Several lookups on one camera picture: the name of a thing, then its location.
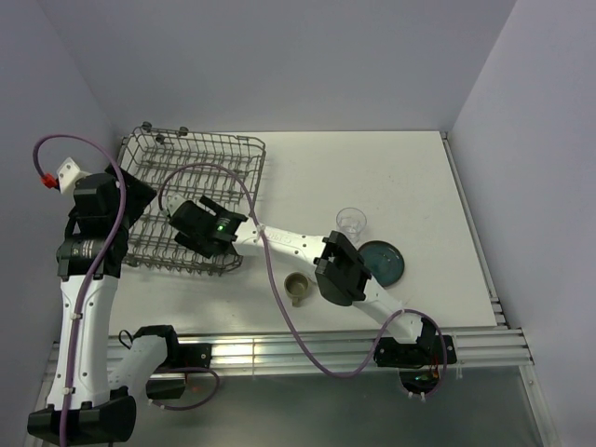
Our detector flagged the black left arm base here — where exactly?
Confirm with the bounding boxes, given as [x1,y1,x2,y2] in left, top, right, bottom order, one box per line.
[145,343,212,400]

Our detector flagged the dark teal round plate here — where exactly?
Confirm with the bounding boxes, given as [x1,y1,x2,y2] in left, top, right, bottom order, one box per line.
[358,240,405,288]

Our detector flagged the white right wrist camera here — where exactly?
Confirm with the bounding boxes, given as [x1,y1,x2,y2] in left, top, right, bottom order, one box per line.
[164,195,187,217]

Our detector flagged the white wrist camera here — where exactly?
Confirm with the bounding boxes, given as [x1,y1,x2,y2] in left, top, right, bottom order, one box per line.
[41,157,90,196]
[164,195,187,217]

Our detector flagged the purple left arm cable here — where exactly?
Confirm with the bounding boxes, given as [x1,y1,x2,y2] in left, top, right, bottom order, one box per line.
[33,134,220,447]

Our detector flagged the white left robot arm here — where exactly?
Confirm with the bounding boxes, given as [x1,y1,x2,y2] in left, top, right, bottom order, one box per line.
[27,158,182,446]

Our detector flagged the clear plastic cup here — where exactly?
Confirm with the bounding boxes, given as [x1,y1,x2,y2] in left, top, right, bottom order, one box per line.
[336,207,368,246]

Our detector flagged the grey wire dish rack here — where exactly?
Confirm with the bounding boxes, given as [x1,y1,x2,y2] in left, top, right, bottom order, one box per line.
[117,121,265,276]

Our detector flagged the aluminium mounting rail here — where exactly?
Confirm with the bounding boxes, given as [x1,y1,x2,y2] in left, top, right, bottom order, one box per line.
[179,328,534,376]

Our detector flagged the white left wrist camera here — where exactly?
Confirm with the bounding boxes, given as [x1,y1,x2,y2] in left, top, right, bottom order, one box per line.
[41,157,90,196]

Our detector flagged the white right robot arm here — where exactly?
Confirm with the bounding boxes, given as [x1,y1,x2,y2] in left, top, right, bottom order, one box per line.
[165,195,437,363]

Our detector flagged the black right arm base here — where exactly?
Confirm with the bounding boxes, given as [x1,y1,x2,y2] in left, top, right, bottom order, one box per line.
[373,334,458,400]

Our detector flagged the beige ceramic mug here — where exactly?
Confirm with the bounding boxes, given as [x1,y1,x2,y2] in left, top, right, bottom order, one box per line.
[284,272,311,307]

